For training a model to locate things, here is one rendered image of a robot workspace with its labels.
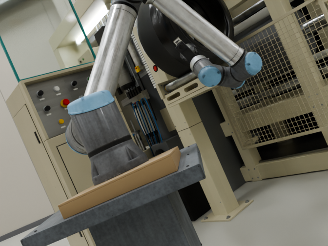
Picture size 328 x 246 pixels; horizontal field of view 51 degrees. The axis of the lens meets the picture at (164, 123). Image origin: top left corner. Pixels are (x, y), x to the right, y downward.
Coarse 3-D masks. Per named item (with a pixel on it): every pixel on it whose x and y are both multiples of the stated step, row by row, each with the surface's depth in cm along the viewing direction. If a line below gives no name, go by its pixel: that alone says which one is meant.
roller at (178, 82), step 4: (188, 72) 195; (192, 72) 191; (184, 76) 197; (188, 76) 194; (192, 76) 192; (196, 76) 192; (176, 80) 203; (180, 80) 200; (184, 80) 198; (188, 80) 196; (168, 84) 209; (172, 84) 206; (176, 84) 204; (180, 84) 202; (168, 88) 210; (172, 88) 208
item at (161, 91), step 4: (168, 80) 216; (172, 80) 218; (192, 80) 228; (156, 84) 211; (160, 84) 211; (164, 84) 213; (184, 84) 223; (196, 84) 229; (160, 88) 210; (164, 88) 212; (176, 88) 218; (160, 92) 211; (164, 92) 212; (168, 92) 213; (160, 96) 212; (164, 96) 211
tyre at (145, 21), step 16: (192, 0) 221; (208, 0) 216; (144, 16) 189; (160, 16) 179; (208, 16) 223; (224, 16) 207; (144, 32) 190; (160, 32) 181; (176, 32) 179; (224, 32) 217; (144, 48) 195; (160, 48) 187; (160, 64) 195; (176, 64) 191
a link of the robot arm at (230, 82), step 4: (224, 68) 153; (228, 68) 152; (224, 72) 152; (228, 72) 151; (224, 76) 152; (228, 76) 152; (224, 80) 153; (228, 80) 153; (232, 80) 151; (220, 84) 155; (224, 84) 155; (228, 84) 155; (232, 84) 154; (236, 84) 155; (240, 84) 156; (236, 88) 160
